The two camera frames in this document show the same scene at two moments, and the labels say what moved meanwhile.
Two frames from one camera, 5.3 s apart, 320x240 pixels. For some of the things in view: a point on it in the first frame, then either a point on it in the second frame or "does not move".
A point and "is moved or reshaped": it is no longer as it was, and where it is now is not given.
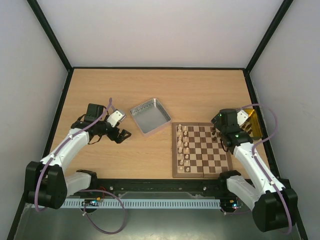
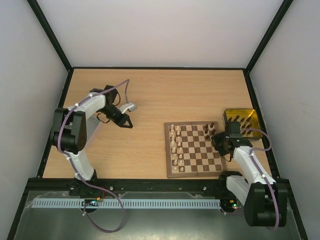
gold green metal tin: x=252 y=124 does not move
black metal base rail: x=218 y=186 does not move
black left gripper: x=119 y=140 -> x=125 y=117
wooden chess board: x=197 y=151 is moved or reshaped
